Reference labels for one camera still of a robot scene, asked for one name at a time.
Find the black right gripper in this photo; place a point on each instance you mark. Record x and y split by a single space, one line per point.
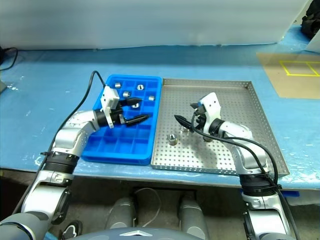
200 117

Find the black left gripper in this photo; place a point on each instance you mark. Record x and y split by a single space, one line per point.
117 117

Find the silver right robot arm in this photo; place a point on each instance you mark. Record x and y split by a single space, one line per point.
250 160

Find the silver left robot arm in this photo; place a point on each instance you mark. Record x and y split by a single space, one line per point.
75 135

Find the blue compartment parts tray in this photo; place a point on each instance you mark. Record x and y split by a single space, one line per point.
125 147

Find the perforated metal tray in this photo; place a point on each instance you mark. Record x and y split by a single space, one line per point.
190 155

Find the large white backdrop board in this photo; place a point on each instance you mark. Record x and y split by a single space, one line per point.
150 22

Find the grey right robot leg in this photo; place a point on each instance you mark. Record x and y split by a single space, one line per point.
192 215

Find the grey robot leg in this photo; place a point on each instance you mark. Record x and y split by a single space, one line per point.
121 212
192 215

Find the grey left robot leg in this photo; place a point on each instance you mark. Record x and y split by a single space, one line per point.
121 212

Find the brown cardboard sheet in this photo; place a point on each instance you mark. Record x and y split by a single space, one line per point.
295 85

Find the grey robot torso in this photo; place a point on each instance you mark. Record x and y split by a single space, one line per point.
135 233

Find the black and white shoe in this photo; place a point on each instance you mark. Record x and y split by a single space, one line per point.
72 228

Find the grey flat object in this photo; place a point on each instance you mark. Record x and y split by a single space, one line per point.
2 87

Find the black bundled object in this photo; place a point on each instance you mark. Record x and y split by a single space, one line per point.
310 22

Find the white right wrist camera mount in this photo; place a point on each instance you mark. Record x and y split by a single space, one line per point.
212 105

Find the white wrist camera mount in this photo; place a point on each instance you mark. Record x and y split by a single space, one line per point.
212 105
110 98

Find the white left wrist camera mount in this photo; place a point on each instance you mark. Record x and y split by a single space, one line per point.
110 98

